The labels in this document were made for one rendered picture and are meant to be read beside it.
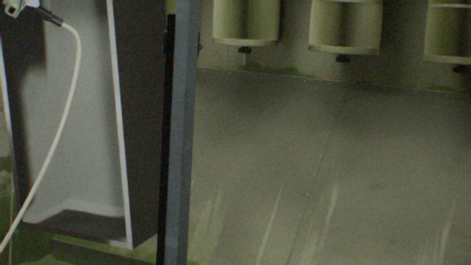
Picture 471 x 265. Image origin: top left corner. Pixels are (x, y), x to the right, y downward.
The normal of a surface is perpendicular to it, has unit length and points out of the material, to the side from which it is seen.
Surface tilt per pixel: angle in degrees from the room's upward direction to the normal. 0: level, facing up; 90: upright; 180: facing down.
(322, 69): 90
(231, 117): 57
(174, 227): 90
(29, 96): 90
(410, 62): 90
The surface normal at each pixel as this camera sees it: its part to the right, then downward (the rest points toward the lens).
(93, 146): -0.50, 0.29
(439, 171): -0.41, -0.47
